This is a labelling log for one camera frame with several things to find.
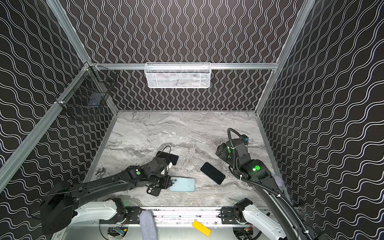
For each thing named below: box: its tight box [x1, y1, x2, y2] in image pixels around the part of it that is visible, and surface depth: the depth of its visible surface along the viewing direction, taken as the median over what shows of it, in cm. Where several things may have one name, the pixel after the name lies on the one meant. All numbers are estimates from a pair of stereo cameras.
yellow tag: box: [192, 219, 212, 237], surface depth 73 cm
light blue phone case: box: [169, 177, 196, 192], surface depth 84 cm
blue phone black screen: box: [200, 162, 226, 185], surface depth 90 cm
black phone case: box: [146, 186, 162, 197], surface depth 84 cm
